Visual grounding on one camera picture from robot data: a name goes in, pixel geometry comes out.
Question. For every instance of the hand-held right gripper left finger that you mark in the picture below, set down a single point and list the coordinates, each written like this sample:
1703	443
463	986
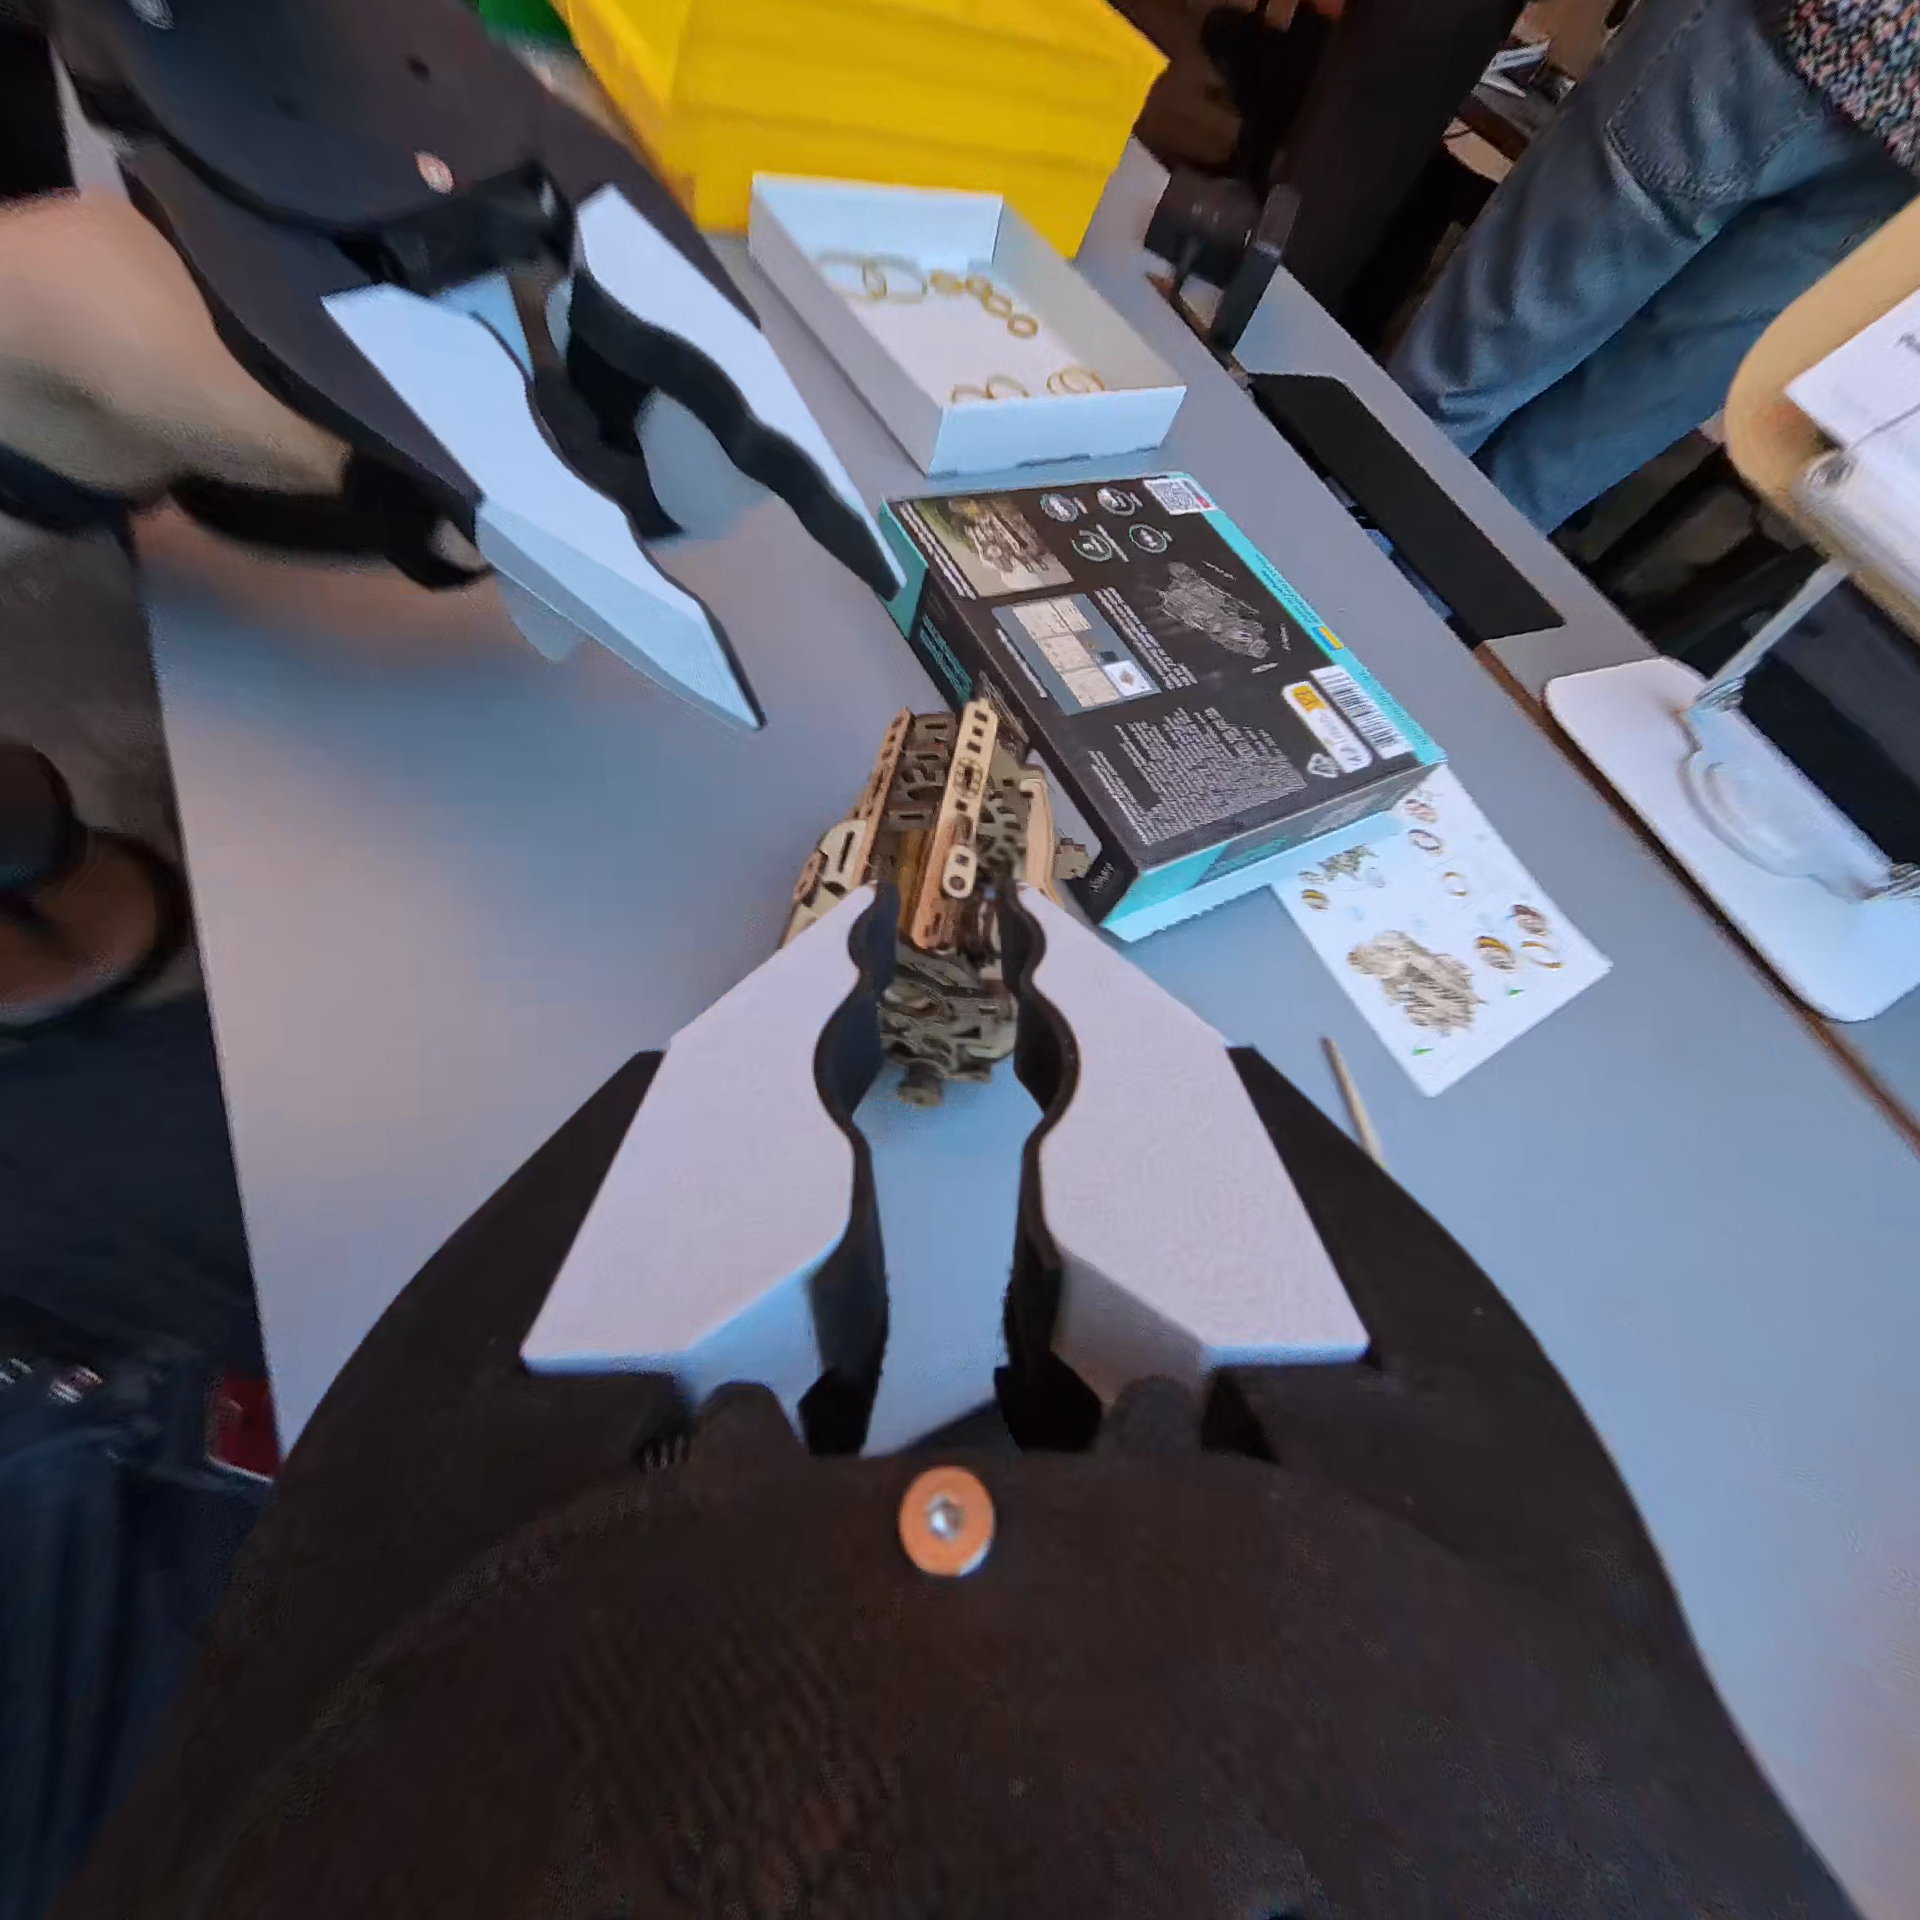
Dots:
706	1186

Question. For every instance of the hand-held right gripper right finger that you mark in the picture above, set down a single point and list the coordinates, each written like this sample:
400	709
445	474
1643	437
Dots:
1186	1200

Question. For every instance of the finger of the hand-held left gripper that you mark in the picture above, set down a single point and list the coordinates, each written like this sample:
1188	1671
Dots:
706	286
602	554

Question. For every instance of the wooden vehicle model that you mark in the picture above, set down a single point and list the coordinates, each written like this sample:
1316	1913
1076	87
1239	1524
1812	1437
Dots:
944	869

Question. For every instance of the black and teal model box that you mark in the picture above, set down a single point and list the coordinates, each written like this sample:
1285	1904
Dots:
1171	660

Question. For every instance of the person's left hand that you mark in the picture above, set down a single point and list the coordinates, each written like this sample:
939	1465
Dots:
136	343

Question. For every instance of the thin wooden stick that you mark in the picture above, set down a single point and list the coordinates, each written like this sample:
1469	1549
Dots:
1356	1103

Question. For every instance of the yellow plastic bin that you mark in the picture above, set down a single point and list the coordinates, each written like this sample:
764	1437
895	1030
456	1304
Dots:
886	104

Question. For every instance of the white cardboard tray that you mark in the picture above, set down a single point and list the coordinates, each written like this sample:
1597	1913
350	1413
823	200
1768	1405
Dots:
960	343

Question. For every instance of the group of brass rings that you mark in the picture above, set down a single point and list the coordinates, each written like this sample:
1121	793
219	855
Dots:
974	301

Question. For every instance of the printed instruction sheet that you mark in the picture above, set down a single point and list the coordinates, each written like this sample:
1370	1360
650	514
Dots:
1441	944

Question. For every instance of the white flat stand base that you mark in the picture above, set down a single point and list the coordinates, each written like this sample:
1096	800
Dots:
1667	810

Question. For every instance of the clear glass vessel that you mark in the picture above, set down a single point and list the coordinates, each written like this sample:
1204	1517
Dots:
1770	780

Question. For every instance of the black flat mat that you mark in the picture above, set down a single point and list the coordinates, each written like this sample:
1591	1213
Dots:
1403	502

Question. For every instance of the person's jeans leg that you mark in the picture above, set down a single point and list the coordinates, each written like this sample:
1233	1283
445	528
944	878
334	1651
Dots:
106	1621

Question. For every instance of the white paper sheet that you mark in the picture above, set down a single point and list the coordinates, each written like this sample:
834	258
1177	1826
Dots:
1869	389

